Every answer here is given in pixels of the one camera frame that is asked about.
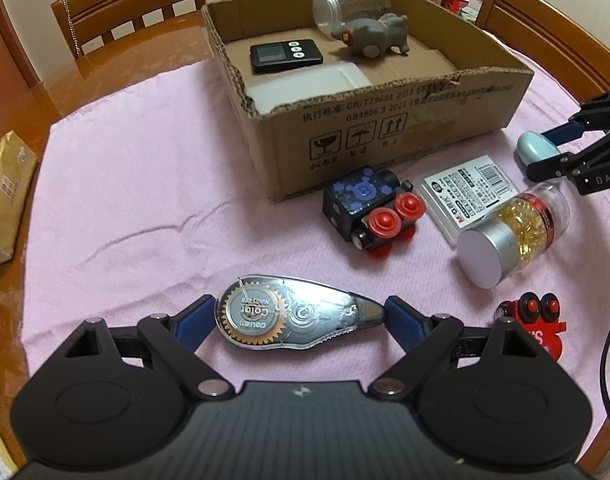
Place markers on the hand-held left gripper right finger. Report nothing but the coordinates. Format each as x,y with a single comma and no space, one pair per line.
405,320

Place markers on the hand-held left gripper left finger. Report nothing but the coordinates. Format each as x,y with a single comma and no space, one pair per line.
195,322

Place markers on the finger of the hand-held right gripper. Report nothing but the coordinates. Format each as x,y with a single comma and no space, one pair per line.
565,131
547,169

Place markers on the teal egg-shaped case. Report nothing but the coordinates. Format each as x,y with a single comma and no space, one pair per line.
532,147

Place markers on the clear correction tape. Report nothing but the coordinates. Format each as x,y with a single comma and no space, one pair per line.
295,315

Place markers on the brown cardboard box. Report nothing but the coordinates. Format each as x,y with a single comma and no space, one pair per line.
385,115

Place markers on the grey elephant toy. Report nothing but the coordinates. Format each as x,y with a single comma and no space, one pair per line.
380,35

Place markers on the clear plastic jar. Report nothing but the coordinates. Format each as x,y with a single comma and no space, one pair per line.
345,7

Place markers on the white plastic bottle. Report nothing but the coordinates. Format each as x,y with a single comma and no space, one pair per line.
305,85

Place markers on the black digital timer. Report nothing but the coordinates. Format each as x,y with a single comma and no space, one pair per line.
285,57

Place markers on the clear pencil lead case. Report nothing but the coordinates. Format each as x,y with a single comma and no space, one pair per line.
465,190

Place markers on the capsule bottle with silver cap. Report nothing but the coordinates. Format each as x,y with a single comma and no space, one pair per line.
485,255

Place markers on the wooden chair with red boxes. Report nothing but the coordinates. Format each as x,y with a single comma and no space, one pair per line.
550,25

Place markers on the black toy train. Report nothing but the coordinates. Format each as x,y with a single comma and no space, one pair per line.
360,195

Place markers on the red toy train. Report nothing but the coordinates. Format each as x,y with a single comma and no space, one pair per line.
540,340

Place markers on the pink cloth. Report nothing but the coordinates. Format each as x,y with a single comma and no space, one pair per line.
135,185

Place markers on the gold tissue box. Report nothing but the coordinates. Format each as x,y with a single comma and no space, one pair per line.
5,195

